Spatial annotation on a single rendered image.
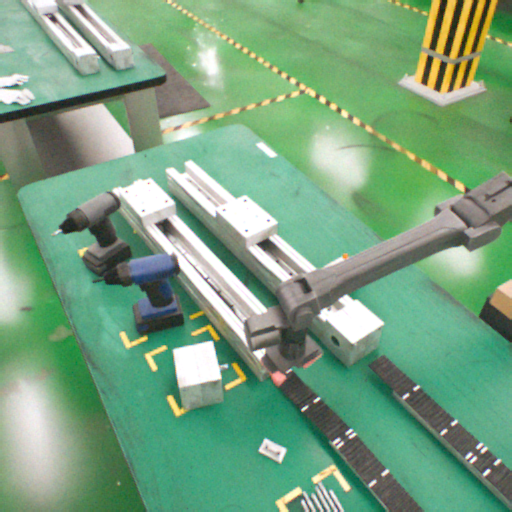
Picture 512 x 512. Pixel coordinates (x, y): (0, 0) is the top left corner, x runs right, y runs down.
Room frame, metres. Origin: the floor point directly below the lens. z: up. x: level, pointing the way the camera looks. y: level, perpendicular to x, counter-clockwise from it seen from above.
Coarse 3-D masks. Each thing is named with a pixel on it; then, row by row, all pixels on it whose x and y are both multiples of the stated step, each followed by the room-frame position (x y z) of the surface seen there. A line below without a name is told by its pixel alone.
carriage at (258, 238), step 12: (228, 204) 1.14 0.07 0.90; (240, 204) 1.14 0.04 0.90; (252, 204) 1.14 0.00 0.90; (216, 216) 1.11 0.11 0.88; (228, 216) 1.08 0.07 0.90; (240, 216) 1.08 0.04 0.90; (252, 216) 1.08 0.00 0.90; (264, 216) 1.08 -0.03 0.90; (228, 228) 1.06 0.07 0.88; (240, 228) 1.03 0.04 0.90; (252, 228) 1.03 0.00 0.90; (264, 228) 1.03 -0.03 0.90; (276, 228) 1.05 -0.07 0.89; (240, 240) 1.01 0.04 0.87; (252, 240) 1.00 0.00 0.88
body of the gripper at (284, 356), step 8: (280, 344) 0.60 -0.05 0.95; (288, 344) 0.59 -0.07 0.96; (296, 344) 0.59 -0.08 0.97; (304, 344) 0.60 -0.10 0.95; (312, 344) 0.62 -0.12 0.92; (272, 352) 0.60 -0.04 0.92; (280, 352) 0.60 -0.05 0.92; (288, 352) 0.59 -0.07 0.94; (296, 352) 0.59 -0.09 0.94; (304, 352) 0.60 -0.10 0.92; (312, 352) 0.60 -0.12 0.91; (272, 360) 0.59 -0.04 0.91; (280, 360) 0.58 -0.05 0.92; (288, 360) 0.58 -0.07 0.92; (296, 360) 0.58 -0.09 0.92; (280, 368) 0.57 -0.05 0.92; (288, 368) 0.57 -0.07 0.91
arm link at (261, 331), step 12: (264, 312) 0.61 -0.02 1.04; (276, 312) 0.61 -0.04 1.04; (300, 312) 0.57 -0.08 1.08; (312, 312) 0.58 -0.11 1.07; (252, 324) 0.58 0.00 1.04; (264, 324) 0.58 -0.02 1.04; (276, 324) 0.58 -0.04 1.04; (288, 324) 0.58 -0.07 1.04; (300, 324) 0.57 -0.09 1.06; (252, 336) 0.57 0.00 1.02; (264, 336) 0.57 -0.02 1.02; (276, 336) 0.57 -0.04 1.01; (252, 348) 0.56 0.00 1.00; (264, 348) 0.57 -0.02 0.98
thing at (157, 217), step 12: (120, 192) 1.20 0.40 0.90; (132, 192) 1.20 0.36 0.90; (144, 192) 1.20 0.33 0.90; (156, 192) 1.20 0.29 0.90; (132, 204) 1.14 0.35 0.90; (144, 204) 1.14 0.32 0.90; (156, 204) 1.14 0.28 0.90; (168, 204) 1.14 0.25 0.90; (144, 216) 1.09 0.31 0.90; (156, 216) 1.11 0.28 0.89; (168, 216) 1.13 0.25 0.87
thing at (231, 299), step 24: (144, 240) 1.11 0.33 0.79; (168, 240) 1.03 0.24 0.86; (192, 240) 1.02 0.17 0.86; (192, 264) 0.96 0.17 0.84; (216, 264) 0.93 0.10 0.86; (192, 288) 0.87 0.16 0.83; (216, 288) 0.86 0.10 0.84; (240, 288) 0.84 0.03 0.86; (216, 312) 0.77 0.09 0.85; (240, 312) 0.78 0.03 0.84; (240, 336) 0.69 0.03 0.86
